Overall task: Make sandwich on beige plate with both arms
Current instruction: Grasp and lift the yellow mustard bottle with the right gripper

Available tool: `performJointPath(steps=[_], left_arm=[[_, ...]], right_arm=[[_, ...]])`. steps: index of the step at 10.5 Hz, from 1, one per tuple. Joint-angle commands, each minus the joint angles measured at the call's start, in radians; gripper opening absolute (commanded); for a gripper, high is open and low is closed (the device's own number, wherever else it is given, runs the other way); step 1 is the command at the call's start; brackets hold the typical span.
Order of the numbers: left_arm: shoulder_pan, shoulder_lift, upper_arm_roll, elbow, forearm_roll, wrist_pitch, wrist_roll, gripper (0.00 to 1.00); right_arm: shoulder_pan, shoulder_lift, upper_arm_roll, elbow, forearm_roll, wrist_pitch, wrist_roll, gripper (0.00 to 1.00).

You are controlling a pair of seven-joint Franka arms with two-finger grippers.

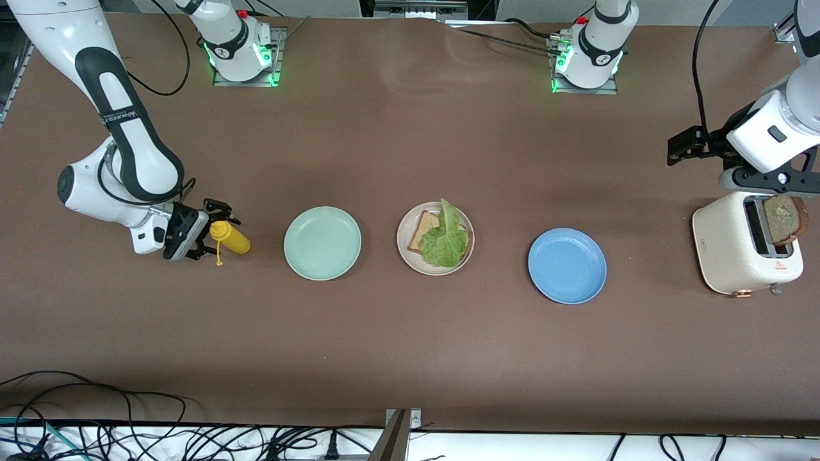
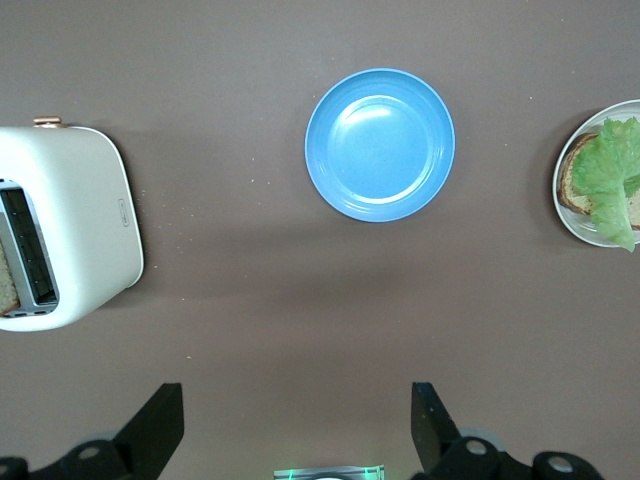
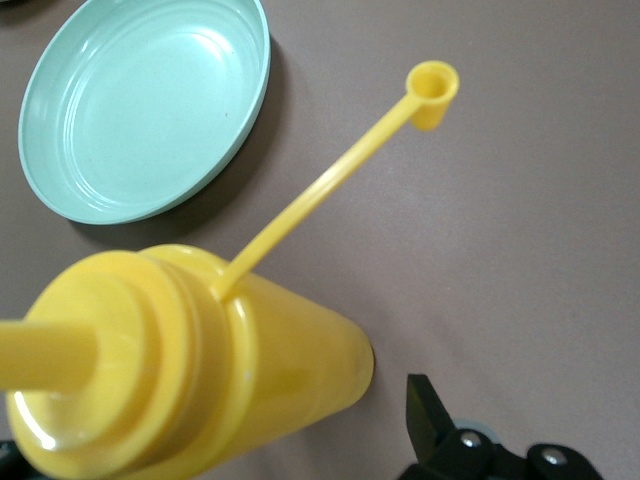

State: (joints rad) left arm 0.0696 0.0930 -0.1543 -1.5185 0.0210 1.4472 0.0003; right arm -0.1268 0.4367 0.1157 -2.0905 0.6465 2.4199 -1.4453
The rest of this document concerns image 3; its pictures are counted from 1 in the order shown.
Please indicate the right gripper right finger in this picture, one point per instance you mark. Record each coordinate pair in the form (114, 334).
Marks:
(440, 450)

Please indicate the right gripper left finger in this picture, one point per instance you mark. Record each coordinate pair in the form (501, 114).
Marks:
(9, 460)

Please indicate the yellow mustard squeeze bottle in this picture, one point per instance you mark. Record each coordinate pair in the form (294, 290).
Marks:
(200, 375)

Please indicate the mint green plate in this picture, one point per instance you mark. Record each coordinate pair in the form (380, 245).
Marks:
(145, 110)

